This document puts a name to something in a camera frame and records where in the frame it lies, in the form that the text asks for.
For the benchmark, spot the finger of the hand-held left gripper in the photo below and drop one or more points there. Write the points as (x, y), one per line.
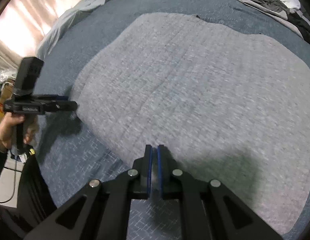
(62, 105)

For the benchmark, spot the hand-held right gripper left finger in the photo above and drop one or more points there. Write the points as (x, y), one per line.
(149, 172)

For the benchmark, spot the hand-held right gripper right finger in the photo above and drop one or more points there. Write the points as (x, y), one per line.
(160, 172)

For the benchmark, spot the grey knit sweater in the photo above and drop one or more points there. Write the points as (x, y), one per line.
(195, 92)

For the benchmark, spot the pile of mixed clothes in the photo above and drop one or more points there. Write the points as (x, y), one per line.
(257, 5)

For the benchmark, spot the person's left hand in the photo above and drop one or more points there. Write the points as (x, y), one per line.
(5, 132)

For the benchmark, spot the colourful floor clutter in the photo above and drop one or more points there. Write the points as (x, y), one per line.
(3, 92)

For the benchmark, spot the pink curtain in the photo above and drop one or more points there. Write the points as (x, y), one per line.
(32, 10)

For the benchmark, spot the light grey blanket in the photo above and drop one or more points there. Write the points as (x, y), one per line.
(77, 15)

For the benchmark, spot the black garment with grey stripe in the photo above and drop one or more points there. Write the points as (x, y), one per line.
(300, 21)

